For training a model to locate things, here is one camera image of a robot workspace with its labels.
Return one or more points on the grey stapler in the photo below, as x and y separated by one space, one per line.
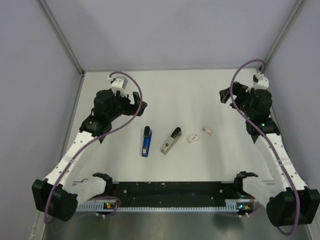
171 140

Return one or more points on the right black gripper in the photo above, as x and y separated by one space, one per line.
240 91

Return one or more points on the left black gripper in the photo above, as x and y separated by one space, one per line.
131 108

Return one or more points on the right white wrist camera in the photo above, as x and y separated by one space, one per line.
260 81

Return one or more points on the small white staple box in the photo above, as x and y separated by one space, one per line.
207 130

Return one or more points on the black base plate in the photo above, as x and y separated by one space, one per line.
174 193

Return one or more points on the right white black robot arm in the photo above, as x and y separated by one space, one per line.
287 198

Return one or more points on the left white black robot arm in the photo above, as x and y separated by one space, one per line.
56 195

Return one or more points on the right aluminium frame post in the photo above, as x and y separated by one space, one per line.
289 22

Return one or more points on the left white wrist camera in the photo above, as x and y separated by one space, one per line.
118 84

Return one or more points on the left aluminium frame post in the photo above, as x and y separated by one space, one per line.
60 35

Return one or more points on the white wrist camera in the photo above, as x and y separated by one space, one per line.
118 84
260 81

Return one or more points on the grey slotted cable duct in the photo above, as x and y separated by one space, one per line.
99 206

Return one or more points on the aluminium frame post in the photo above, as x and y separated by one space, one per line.
60 35
289 22

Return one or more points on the white staple box with red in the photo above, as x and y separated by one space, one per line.
193 138

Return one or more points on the blue stapler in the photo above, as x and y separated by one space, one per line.
147 136

